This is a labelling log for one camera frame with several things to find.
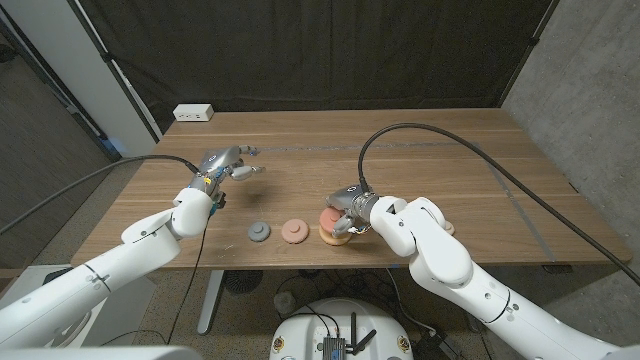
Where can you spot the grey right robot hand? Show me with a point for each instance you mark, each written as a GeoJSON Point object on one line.
{"type": "Point", "coordinates": [350, 196]}

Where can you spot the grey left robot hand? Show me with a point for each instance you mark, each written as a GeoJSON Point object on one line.
{"type": "Point", "coordinates": [220, 159]}

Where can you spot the coral red hanoi disk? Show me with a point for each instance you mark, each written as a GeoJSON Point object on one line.
{"type": "Point", "coordinates": [329, 218]}

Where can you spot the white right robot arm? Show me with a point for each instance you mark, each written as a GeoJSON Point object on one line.
{"type": "Point", "coordinates": [450, 270]}

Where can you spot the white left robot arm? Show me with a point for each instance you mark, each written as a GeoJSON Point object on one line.
{"type": "Point", "coordinates": [100, 280]}

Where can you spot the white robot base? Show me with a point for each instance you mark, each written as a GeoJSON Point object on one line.
{"type": "Point", "coordinates": [305, 330]}

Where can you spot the large orange hanoi disk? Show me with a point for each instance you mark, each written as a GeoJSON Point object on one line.
{"type": "Point", "coordinates": [330, 241]}

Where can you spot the pink hanoi disk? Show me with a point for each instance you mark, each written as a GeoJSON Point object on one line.
{"type": "Point", "coordinates": [295, 231]}

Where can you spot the small grey hanoi disk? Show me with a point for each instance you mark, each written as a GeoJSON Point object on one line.
{"type": "Point", "coordinates": [259, 231]}

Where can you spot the small beige hanoi disk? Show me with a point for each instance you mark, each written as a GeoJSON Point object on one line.
{"type": "Point", "coordinates": [449, 228]}

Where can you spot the white power strip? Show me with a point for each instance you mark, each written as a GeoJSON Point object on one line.
{"type": "Point", "coordinates": [193, 112]}

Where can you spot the grey tape outline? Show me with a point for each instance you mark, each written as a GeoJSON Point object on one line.
{"type": "Point", "coordinates": [300, 148]}

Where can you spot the dark round floor fan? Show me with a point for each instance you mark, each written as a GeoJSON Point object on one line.
{"type": "Point", "coordinates": [242, 280]}

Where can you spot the grey round floor object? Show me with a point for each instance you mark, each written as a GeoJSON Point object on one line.
{"type": "Point", "coordinates": [284, 301]}

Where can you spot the black backdrop stand pole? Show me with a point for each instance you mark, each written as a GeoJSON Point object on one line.
{"type": "Point", "coordinates": [534, 40]}
{"type": "Point", "coordinates": [118, 75]}

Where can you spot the white table leg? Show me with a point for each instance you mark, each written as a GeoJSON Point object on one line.
{"type": "Point", "coordinates": [210, 300]}

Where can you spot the black backdrop cloth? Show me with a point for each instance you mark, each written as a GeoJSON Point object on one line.
{"type": "Point", "coordinates": [320, 50]}

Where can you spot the grey antenna radio module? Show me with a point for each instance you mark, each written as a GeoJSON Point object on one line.
{"type": "Point", "coordinates": [334, 346]}

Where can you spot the black power adapter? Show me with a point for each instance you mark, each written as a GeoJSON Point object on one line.
{"type": "Point", "coordinates": [435, 345]}

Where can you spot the blue black foot pedal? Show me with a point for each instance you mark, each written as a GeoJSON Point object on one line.
{"type": "Point", "coordinates": [57, 274]}

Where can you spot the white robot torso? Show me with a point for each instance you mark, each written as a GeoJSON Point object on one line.
{"type": "Point", "coordinates": [100, 354]}

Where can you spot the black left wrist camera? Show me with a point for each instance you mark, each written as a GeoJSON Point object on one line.
{"type": "Point", "coordinates": [220, 200]}

